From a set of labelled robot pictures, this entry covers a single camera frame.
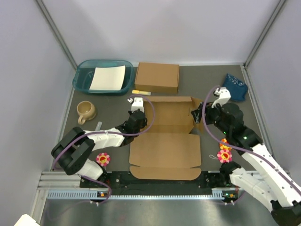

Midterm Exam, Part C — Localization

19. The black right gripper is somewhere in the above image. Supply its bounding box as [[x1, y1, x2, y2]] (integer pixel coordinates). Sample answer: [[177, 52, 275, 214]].
[[191, 99, 231, 135]]

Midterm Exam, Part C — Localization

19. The brown cardboard box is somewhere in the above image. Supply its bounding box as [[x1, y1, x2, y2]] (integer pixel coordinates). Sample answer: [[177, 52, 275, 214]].
[[135, 62, 180, 94], [129, 97, 203, 181]]

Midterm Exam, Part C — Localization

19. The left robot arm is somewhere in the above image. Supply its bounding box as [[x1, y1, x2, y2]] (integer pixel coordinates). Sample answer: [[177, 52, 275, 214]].
[[51, 109, 147, 187]]

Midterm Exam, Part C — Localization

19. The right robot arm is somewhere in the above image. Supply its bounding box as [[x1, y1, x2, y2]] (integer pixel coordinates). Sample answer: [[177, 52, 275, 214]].
[[191, 102, 301, 226]]

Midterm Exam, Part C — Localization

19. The folded brown cardboard box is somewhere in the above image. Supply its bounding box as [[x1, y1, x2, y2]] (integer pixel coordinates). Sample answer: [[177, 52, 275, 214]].
[[135, 62, 180, 94]]

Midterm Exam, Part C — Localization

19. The yellow white marker pen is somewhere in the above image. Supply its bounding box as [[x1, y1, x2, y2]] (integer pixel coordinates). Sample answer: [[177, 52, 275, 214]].
[[132, 89, 151, 96]]

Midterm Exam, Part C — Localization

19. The grey orange marker pen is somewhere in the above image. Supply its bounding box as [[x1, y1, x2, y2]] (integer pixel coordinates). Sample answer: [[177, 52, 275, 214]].
[[95, 121, 102, 131]]

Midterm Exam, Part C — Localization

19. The orange flower toy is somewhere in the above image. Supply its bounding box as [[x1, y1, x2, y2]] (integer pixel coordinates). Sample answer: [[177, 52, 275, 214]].
[[219, 138, 232, 151]]

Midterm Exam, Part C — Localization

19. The dark blue crumpled bag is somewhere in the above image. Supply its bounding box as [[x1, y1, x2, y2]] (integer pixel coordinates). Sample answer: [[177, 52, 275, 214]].
[[222, 73, 248, 102]]

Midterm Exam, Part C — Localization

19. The white paper sheet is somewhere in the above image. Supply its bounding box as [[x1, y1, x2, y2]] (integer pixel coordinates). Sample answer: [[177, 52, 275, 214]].
[[89, 65, 126, 91]]

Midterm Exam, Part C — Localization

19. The pink flower toy right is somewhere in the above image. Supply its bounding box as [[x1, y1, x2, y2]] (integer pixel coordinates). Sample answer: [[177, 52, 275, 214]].
[[217, 149, 232, 163]]

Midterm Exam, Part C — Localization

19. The pink flower toy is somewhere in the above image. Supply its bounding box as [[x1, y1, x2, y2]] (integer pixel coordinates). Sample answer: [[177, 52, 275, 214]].
[[95, 153, 111, 167], [217, 149, 232, 163]]

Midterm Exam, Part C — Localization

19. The pink flower toy left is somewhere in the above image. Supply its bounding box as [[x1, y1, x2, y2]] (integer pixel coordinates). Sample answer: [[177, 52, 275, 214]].
[[95, 153, 111, 167]]

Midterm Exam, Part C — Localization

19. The beige ceramic mug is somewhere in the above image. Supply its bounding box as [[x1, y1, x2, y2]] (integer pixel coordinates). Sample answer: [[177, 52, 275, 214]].
[[77, 101, 97, 125]]

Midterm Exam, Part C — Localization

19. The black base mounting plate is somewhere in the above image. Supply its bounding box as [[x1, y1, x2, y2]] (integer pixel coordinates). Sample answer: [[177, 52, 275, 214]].
[[79, 171, 250, 196]]

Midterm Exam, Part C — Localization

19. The teal plastic bin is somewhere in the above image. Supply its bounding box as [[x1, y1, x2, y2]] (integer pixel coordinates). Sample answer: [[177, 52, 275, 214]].
[[72, 59, 135, 96]]

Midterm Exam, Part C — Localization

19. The white object bottom corner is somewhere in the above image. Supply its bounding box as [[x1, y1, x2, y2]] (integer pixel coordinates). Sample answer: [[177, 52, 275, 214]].
[[14, 214, 40, 226]]

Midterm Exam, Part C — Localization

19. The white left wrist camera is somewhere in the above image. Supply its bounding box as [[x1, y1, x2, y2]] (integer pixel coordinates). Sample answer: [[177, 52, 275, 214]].
[[127, 97, 144, 113]]

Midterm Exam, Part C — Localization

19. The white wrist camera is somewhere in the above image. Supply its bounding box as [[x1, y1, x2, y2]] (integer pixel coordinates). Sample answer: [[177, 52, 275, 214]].
[[211, 87, 231, 108], [127, 97, 144, 113]]

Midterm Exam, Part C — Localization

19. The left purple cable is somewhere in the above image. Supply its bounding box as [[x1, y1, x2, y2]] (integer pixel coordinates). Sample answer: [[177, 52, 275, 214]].
[[52, 94, 156, 207]]

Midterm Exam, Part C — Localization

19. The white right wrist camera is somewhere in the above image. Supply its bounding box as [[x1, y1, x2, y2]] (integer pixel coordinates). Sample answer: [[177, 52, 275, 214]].
[[211, 87, 231, 108]]

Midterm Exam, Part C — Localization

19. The grey slotted cable duct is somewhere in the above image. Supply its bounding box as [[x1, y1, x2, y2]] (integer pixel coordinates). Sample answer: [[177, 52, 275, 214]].
[[47, 190, 235, 200]]

